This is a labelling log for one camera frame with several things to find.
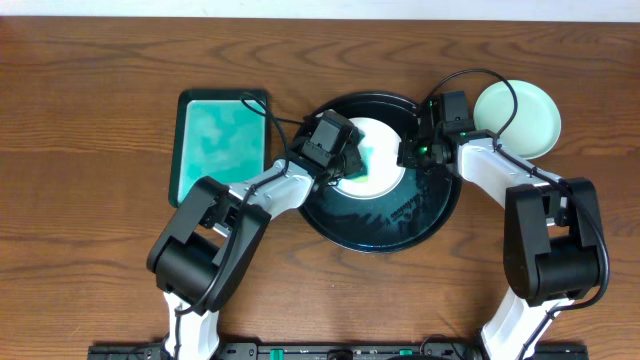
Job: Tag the white plate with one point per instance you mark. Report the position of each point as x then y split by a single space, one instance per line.
379 149

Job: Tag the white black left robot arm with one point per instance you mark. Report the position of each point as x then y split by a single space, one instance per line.
202 254

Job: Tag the green rectangular soap tray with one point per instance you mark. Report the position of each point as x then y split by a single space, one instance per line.
217 135

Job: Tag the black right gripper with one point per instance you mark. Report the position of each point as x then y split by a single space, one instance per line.
409 154

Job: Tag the mint plate top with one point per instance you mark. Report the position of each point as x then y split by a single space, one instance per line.
536 127

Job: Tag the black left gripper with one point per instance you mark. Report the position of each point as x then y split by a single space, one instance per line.
351 157

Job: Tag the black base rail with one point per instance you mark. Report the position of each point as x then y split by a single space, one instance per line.
252 351

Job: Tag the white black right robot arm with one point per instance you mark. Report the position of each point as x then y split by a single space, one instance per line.
554 254

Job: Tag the yellow green sponge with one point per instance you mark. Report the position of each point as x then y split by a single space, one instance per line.
360 177

